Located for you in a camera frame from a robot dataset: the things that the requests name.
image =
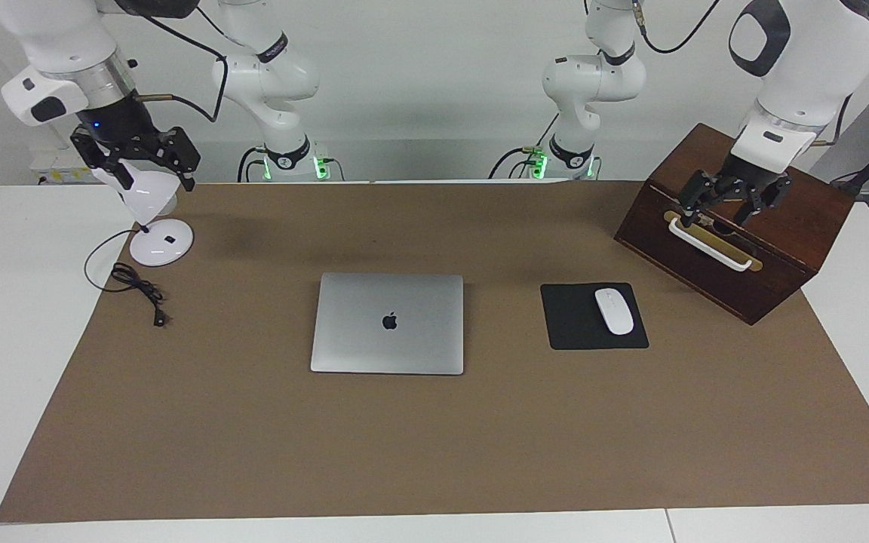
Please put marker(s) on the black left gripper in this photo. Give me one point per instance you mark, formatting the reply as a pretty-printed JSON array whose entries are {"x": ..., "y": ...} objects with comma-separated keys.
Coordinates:
[{"x": 747, "y": 177}]

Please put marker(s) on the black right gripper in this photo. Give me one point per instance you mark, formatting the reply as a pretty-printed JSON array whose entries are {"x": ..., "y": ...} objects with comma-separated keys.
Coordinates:
[{"x": 125, "y": 132}]

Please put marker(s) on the silver grey laptop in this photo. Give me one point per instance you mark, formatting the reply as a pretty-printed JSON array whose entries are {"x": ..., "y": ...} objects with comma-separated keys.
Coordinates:
[{"x": 404, "y": 347}]

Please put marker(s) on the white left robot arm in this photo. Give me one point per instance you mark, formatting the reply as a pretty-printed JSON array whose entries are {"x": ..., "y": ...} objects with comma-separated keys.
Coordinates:
[{"x": 819, "y": 68}]

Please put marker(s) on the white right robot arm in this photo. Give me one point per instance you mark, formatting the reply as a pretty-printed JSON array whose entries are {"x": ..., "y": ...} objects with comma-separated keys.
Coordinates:
[{"x": 65, "y": 30}]

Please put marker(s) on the dark brown wooden box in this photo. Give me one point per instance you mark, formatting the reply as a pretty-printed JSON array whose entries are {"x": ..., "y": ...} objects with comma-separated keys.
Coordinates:
[{"x": 804, "y": 234}]

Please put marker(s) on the white desk lamp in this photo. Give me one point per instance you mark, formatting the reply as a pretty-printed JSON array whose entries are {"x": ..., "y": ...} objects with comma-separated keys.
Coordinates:
[{"x": 155, "y": 249}]

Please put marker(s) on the white computer mouse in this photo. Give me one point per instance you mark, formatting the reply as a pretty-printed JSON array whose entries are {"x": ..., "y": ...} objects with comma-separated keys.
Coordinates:
[{"x": 614, "y": 311}]

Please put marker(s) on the black mouse pad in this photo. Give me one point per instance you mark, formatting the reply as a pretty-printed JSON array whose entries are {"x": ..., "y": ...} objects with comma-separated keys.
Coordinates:
[{"x": 570, "y": 324}]

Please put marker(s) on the brown table mat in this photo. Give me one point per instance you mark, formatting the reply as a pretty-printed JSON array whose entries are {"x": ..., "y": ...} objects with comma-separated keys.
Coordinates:
[{"x": 404, "y": 452}]

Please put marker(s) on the white wall power strip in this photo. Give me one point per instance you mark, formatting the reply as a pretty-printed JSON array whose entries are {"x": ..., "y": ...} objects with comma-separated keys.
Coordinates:
[{"x": 50, "y": 175}]

